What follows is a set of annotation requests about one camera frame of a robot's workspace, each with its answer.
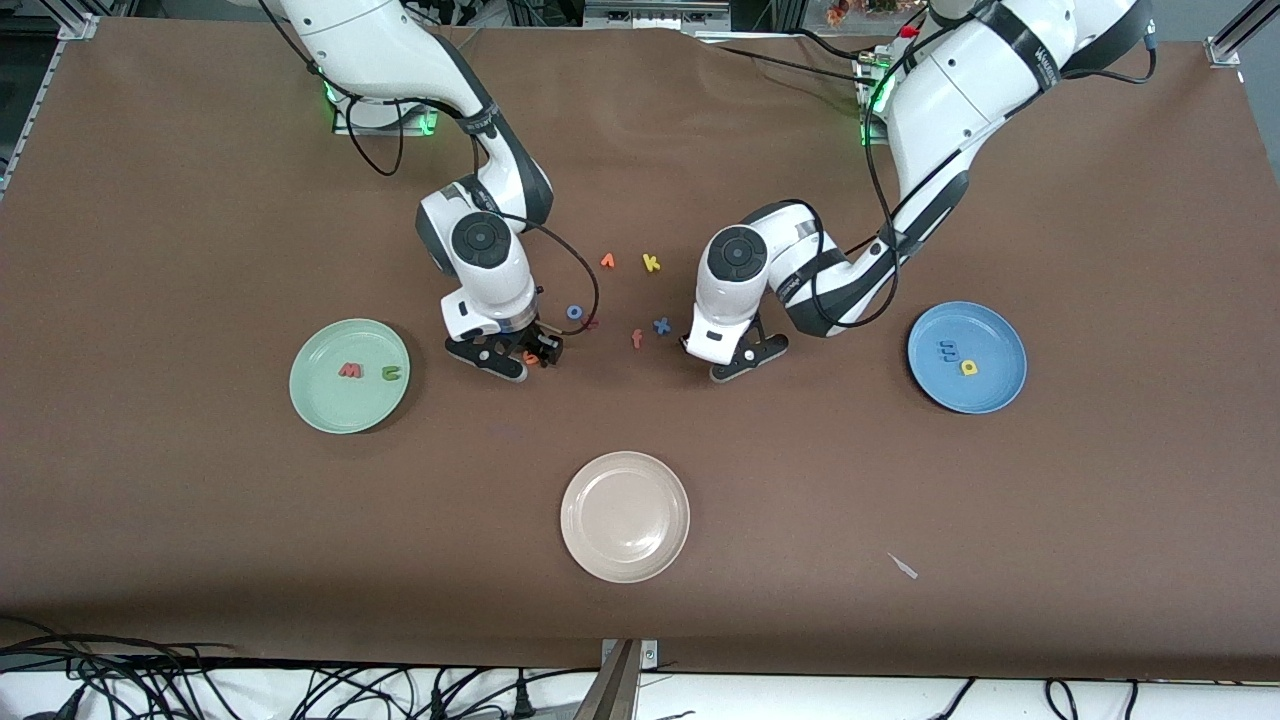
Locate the grey slanted pole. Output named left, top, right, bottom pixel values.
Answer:
left=572, top=640, right=642, bottom=720

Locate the blue plate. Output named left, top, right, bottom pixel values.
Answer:
left=907, top=301, right=1029, bottom=415

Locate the dried flower bunch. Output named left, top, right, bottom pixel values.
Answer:
left=825, top=0, right=901, bottom=26

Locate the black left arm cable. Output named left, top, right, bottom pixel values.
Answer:
left=808, top=20, right=936, bottom=331

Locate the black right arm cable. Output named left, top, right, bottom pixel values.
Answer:
left=260, top=0, right=602, bottom=338

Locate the brown table cover sheet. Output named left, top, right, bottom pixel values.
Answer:
left=0, top=18, right=1280, bottom=683

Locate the light green plate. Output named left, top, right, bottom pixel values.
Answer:
left=289, top=318, right=412, bottom=435

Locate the beige plate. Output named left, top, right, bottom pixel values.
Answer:
left=560, top=451, right=692, bottom=584

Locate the black table cable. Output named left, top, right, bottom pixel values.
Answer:
left=793, top=26, right=883, bottom=65
left=700, top=40, right=873, bottom=86

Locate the aluminium frame profile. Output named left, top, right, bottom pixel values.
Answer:
left=0, top=0, right=101, bottom=201
left=1205, top=0, right=1280, bottom=69

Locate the black floor cable tangle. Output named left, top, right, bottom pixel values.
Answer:
left=0, top=615, right=601, bottom=720

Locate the metal background rack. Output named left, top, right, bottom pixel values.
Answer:
left=583, top=0, right=733, bottom=31

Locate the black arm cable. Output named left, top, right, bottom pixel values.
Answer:
left=260, top=0, right=602, bottom=338
left=808, top=20, right=936, bottom=331

